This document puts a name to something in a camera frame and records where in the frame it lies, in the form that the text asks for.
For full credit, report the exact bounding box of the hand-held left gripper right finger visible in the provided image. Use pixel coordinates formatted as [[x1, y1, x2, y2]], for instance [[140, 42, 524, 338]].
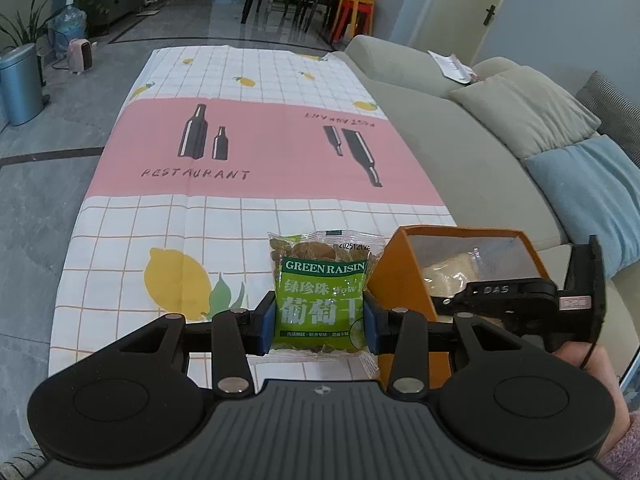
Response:
[[362, 291, 516, 397]]

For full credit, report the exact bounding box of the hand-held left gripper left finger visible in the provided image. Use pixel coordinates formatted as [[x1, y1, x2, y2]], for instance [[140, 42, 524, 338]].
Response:
[[107, 293, 277, 400]]

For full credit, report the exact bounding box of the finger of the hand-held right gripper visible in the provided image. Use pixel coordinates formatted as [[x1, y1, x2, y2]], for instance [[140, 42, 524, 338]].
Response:
[[431, 277, 558, 318]]

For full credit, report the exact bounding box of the pale cracker packet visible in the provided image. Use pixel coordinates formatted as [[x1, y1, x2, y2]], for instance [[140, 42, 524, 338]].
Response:
[[420, 245, 483, 306]]

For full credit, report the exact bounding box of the orange box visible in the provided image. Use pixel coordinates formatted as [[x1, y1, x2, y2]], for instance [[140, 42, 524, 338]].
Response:
[[372, 225, 558, 391]]

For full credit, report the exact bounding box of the green raisin packet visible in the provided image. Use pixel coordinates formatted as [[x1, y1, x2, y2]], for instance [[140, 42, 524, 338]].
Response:
[[266, 230, 386, 378]]

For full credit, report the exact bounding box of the person's right forearm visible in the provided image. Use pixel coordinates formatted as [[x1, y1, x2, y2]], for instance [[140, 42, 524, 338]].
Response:
[[592, 410, 640, 480]]

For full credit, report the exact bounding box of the person's right hand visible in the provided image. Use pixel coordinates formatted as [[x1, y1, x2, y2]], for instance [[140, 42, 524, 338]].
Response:
[[552, 342, 632, 457]]

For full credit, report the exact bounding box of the light blue pillow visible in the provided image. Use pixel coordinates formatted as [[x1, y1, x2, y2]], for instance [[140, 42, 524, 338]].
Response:
[[525, 135, 640, 278]]

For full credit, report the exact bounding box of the grey sofa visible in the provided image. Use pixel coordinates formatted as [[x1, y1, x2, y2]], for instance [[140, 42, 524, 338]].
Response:
[[330, 35, 640, 376]]

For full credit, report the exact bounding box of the grey striped pillow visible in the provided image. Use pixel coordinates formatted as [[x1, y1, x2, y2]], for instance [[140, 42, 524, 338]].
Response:
[[575, 71, 640, 171]]

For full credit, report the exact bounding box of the beige pillow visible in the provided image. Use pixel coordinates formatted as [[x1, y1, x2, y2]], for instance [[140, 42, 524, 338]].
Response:
[[447, 66, 602, 161]]

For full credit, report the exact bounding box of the printed pink white tablecloth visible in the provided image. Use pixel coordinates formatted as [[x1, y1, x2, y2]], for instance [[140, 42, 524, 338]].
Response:
[[47, 45, 458, 396]]

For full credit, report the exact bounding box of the white paper packet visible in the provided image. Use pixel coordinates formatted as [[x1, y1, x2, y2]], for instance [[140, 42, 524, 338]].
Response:
[[427, 50, 481, 85]]

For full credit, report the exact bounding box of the grey door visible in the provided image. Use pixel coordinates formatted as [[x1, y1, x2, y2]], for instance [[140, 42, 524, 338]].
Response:
[[417, 0, 526, 61]]

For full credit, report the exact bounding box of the orange plastic stool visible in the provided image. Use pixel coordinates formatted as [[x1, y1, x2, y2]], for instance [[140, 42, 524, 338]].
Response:
[[330, 0, 376, 43]]

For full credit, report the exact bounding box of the small pink heater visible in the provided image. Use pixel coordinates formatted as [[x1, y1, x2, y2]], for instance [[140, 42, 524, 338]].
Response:
[[67, 38, 98, 75]]

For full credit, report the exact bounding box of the silver trash bin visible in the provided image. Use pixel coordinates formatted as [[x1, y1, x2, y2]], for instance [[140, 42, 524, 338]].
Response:
[[0, 44, 45, 127]]

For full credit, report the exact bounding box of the large water jug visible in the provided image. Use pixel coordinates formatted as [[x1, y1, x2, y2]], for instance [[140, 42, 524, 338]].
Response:
[[52, 4, 88, 58]]

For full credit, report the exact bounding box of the long-leaved potted plant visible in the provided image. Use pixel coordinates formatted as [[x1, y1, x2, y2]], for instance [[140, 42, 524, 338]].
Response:
[[0, 0, 61, 58]]

